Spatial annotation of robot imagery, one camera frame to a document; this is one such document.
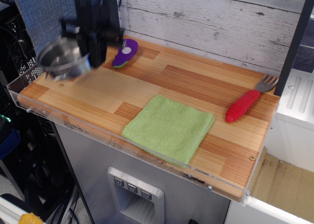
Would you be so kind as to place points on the black plastic crate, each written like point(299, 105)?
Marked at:
point(18, 43)

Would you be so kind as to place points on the clear acrylic table guard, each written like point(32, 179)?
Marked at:
point(101, 103)

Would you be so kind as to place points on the green cloth napkin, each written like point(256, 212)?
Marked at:
point(169, 130)

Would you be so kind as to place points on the blue fabric panel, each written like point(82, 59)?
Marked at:
point(41, 18)

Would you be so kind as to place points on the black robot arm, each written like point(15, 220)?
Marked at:
point(95, 27)

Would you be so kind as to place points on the black left vertical post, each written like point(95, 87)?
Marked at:
point(110, 15)

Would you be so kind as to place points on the black right vertical post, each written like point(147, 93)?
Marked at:
point(294, 47)

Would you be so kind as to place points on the white toy sink counter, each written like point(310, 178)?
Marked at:
point(291, 134)

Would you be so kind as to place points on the stainless steel pan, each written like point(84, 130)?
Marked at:
point(61, 59)

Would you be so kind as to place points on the black vertical post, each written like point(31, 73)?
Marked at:
point(294, 47)
point(110, 15)

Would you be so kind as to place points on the purple toy eggplant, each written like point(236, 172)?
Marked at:
point(125, 54)

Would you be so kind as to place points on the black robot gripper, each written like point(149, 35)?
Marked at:
point(93, 39)

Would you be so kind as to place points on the red handled fork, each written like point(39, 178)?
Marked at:
point(241, 105)

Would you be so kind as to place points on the toy fridge water dispenser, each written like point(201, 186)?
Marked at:
point(137, 201)

